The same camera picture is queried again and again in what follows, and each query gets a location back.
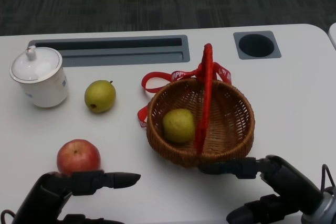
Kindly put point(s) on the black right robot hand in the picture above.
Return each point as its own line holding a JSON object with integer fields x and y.
{"x": 291, "y": 182}

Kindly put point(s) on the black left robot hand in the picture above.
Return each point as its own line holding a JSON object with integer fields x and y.
{"x": 47, "y": 197}

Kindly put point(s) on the red apple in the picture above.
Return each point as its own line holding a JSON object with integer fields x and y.
{"x": 78, "y": 157}

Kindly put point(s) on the red printed ribbon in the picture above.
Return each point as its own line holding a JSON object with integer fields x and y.
{"x": 148, "y": 79}

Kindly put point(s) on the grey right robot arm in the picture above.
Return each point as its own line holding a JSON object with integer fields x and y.
{"x": 325, "y": 208}

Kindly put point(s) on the white ceramic cup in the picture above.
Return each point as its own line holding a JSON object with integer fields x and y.
{"x": 50, "y": 93}

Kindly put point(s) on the green pear with stem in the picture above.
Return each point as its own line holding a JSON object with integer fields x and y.
{"x": 101, "y": 96}

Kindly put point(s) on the green pear without stem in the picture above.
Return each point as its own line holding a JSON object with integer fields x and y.
{"x": 177, "y": 125}

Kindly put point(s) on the white ceramic cup lid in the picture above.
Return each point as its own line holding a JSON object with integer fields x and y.
{"x": 35, "y": 64}

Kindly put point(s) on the white neighbouring table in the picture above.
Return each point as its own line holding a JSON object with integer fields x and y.
{"x": 333, "y": 35}

